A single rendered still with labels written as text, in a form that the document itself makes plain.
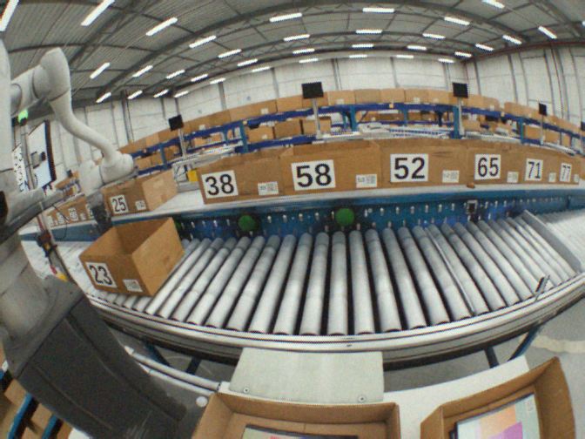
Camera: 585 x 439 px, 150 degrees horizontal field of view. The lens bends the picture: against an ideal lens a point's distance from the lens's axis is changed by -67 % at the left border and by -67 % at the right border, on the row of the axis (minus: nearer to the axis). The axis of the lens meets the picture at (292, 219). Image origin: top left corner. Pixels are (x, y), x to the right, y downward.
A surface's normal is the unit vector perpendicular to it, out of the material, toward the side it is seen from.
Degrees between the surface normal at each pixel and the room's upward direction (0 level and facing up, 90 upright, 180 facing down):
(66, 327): 90
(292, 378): 0
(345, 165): 91
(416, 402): 0
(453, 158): 90
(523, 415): 0
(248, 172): 91
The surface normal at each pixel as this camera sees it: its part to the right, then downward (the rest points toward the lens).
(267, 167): -0.15, 0.43
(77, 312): 0.97, -0.06
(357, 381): -0.14, -0.90
